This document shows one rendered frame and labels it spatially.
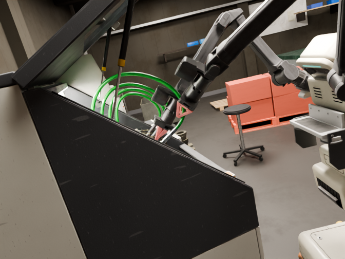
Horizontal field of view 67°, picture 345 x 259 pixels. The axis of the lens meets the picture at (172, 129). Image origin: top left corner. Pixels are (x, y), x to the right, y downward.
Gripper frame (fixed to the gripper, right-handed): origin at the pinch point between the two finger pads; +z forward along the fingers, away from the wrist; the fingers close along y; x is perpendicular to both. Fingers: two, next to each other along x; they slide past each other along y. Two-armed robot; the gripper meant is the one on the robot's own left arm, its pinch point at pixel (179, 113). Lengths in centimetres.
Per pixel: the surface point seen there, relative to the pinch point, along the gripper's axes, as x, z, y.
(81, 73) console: -51, 27, -20
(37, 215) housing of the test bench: -18, 16, 53
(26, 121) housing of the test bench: -32, -2, 43
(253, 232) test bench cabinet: 46, 11, 20
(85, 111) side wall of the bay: -22.3, -7.8, 34.4
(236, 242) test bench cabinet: 42, 15, 25
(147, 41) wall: -168, 285, -624
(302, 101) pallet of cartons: 159, 73, -317
